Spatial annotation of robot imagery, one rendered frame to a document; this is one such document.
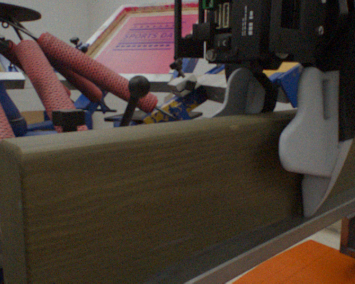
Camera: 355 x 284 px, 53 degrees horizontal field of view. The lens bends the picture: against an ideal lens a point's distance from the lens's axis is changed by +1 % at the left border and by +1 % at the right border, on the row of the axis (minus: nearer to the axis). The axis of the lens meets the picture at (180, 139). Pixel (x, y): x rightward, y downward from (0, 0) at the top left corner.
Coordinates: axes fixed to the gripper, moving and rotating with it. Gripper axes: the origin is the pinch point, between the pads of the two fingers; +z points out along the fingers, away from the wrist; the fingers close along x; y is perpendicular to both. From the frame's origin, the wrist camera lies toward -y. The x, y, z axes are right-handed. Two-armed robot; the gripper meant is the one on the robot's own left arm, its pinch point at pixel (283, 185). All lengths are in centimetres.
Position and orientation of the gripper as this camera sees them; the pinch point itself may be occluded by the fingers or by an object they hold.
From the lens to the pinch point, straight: 26.2
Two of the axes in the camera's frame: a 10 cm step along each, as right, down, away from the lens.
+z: -0.1, 9.8, 1.8
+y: -7.5, 1.2, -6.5
